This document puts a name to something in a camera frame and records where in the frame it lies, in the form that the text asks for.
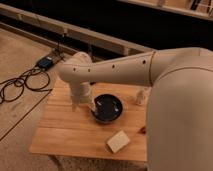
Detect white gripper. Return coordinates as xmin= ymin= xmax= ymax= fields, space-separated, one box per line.
xmin=69 ymin=82 xmax=96 ymax=112

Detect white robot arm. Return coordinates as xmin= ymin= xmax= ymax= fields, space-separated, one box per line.
xmin=59 ymin=47 xmax=213 ymax=171

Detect black bowl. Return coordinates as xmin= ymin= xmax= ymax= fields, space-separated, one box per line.
xmin=91 ymin=94 xmax=123 ymax=124

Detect wooden table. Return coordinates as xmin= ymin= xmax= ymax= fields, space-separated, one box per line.
xmin=30 ymin=80 xmax=147 ymax=161

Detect beige sponge block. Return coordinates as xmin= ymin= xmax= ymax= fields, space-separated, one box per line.
xmin=106 ymin=130 xmax=130 ymax=153

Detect black power adapter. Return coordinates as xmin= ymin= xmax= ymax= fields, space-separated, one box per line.
xmin=36 ymin=56 xmax=54 ymax=70

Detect small red-brown object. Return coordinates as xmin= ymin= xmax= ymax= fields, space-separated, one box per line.
xmin=138 ymin=126 xmax=146 ymax=134

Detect black cable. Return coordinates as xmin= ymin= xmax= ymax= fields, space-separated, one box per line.
xmin=0 ymin=66 xmax=54 ymax=105

